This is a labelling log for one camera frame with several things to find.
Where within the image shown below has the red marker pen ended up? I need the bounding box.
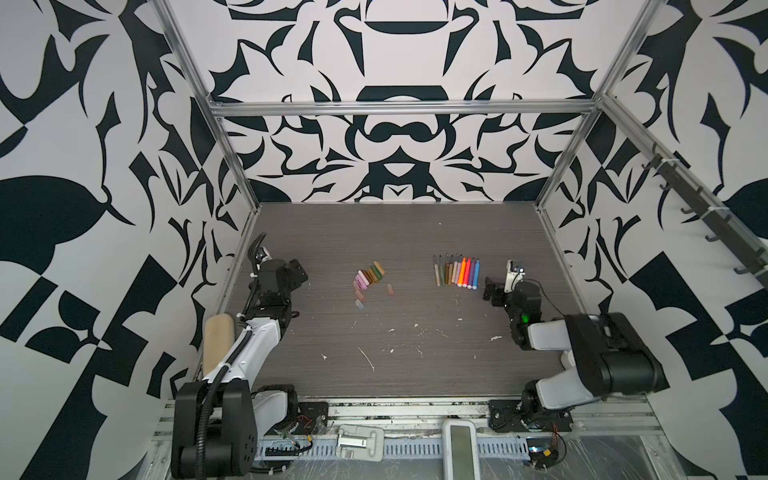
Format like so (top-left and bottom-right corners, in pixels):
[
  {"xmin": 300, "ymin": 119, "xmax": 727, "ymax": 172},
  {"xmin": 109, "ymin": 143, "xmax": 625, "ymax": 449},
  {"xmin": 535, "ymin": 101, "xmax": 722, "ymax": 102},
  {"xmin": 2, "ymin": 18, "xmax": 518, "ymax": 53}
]
[{"xmin": 461, "ymin": 257, "xmax": 473, "ymax": 288}]

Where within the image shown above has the purple marker pen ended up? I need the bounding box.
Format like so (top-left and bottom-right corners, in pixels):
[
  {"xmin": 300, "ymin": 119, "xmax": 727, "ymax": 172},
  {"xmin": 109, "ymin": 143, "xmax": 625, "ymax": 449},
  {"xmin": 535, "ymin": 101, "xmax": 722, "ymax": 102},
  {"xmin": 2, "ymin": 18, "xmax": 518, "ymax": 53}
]
[{"xmin": 468, "ymin": 258, "xmax": 475, "ymax": 290}]

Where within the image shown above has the orange marker pen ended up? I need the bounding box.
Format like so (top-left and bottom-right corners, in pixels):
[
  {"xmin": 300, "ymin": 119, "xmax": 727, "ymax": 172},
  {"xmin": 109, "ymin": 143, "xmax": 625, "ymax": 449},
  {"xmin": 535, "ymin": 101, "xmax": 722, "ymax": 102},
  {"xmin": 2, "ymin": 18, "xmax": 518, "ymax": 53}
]
[{"xmin": 459, "ymin": 257, "xmax": 467, "ymax": 288}]

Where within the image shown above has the pink cream marker pen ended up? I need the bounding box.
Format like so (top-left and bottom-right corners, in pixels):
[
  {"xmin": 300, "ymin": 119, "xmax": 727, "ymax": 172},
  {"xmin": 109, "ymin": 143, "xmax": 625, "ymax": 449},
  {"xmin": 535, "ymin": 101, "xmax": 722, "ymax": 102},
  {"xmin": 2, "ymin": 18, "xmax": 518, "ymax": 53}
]
[{"xmin": 453, "ymin": 256, "xmax": 461, "ymax": 285}]

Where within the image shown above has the brown pen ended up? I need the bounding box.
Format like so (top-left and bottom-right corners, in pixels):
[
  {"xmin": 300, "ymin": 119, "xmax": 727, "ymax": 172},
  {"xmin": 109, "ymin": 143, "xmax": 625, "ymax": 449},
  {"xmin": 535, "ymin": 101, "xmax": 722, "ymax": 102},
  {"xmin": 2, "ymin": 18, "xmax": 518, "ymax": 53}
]
[{"xmin": 446, "ymin": 256, "xmax": 455, "ymax": 285}]

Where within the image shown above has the lilac marker pen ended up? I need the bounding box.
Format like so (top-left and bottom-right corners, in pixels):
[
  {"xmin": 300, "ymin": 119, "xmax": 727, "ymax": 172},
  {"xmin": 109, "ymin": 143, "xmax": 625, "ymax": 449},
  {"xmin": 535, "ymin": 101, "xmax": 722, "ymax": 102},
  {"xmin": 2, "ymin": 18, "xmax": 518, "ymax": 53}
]
[{"xmin": 455, "ymin": 257, "xmax": 464, "ymax": 286}]

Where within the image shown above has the green pen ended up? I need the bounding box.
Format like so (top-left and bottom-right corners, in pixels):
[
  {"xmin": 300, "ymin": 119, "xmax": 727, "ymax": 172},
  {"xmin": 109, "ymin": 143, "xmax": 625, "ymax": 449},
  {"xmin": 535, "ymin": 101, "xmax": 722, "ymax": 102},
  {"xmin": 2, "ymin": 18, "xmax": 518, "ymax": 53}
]
[{"xmin": 438, "ymin": 255, "xmax": 448, "ymax": 286}]

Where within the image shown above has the pink pen cap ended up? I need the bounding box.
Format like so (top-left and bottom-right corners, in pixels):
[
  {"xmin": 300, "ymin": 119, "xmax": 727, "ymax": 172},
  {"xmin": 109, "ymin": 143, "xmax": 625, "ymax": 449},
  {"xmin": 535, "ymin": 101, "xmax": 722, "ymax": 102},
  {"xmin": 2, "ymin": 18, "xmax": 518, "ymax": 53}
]
[{"xmin": 357, "ymin": 270, "xmax": 370, "ymax": 288}]

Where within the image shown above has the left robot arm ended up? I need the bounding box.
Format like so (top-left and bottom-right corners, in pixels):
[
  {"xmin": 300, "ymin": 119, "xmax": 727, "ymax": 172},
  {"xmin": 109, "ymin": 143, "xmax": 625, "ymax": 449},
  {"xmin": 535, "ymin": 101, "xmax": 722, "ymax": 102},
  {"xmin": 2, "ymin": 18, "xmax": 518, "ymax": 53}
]
[{"xmin": 170, "ymin": 233, "xmax": 308, "ymax": 479}]

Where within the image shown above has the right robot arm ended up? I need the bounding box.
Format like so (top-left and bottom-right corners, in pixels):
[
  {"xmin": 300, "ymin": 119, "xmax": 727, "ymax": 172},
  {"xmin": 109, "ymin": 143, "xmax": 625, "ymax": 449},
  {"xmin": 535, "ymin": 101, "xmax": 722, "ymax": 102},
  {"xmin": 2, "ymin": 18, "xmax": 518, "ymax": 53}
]
[{"xmin": 483, "ymin": 273, "xmax": 669, "ymax": 432}]

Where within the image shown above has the beige sponge pad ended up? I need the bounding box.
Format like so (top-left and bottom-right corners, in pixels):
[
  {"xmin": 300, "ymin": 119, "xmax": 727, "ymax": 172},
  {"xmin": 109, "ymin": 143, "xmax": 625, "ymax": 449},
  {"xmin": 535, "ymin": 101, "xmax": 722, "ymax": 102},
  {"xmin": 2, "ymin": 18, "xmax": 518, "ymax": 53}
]
[{"xmin": 202, "ymin": 313, "xmax": 235, "ymax": 376}]

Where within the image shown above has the small circuit board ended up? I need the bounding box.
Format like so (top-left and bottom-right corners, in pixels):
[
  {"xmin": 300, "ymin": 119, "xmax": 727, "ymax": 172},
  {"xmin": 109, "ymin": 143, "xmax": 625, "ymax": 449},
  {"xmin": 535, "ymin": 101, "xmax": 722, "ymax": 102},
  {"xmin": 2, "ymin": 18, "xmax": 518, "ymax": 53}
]
[{"xmin": 524, "ymin": 435, "xmax": 568, "ymax": 471}]

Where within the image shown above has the white handheld device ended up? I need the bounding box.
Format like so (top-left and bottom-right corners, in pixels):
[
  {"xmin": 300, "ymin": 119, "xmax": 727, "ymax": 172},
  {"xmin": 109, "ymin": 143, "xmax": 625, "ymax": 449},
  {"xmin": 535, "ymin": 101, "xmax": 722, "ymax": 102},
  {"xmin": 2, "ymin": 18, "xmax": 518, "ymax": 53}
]
[{"xmin": 442, "ymin": 418, "xmax": 480, "ymax": 480}]

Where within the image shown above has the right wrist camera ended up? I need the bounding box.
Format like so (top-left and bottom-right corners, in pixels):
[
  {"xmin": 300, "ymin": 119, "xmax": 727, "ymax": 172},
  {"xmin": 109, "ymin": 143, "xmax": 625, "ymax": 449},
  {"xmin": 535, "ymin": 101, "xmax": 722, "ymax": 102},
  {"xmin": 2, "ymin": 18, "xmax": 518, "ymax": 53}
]
[{"xmin": 504, "ymin": 260, "xmax": 526, "ymax": 293}]

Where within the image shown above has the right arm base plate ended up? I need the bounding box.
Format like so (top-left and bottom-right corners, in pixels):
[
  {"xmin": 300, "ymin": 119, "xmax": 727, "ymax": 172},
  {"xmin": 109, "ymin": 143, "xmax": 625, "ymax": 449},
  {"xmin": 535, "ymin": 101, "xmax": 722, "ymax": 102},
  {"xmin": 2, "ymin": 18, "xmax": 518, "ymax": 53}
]
[{"xmin": 488, "ymin": 399, "xmax": 572, "ymax": 433}]

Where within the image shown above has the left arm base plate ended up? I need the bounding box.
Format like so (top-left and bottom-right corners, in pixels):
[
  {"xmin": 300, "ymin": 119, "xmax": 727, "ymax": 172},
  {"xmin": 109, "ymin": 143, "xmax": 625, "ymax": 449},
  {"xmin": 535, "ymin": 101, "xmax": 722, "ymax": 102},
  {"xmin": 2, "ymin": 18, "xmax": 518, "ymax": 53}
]
[{"xmin": 284, "ymin": 401, "xmax": 329, "ymax": 435}]

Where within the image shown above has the black corrugated cable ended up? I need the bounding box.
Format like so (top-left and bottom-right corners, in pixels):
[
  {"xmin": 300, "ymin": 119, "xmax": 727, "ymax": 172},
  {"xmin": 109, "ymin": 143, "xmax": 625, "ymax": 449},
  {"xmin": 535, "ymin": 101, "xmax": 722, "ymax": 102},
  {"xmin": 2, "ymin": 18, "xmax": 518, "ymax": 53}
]
[{"xmin": 257, "ymin": 434, "xmax": 314, "ymax": 460}]

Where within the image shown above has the white latch bracket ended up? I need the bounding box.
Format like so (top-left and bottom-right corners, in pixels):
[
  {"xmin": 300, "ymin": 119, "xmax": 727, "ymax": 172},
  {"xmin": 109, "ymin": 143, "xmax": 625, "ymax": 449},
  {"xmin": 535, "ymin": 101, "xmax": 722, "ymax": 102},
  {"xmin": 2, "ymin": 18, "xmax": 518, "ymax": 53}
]
[{"xmin": 335, "ymin": 425, "xmax": 385, "ymax": 462}]

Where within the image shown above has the aluminium frame crossbar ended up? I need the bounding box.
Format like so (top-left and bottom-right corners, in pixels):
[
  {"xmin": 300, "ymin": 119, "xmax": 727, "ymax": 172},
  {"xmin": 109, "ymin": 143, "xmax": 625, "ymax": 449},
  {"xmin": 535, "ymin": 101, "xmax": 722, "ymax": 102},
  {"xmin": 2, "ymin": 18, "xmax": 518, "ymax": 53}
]
[{"xmin": 209, "ymin": 99, "xmax": 596, "ymax": 117}]

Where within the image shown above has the wall hook rail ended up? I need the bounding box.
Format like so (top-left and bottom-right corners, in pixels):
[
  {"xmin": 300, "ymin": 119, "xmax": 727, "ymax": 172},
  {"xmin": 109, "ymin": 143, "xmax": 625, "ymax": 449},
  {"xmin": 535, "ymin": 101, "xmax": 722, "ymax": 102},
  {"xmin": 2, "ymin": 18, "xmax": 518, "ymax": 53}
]
[{"xmin": 643, "ymin": 145, "xmax": 767, "ymax": 289}]

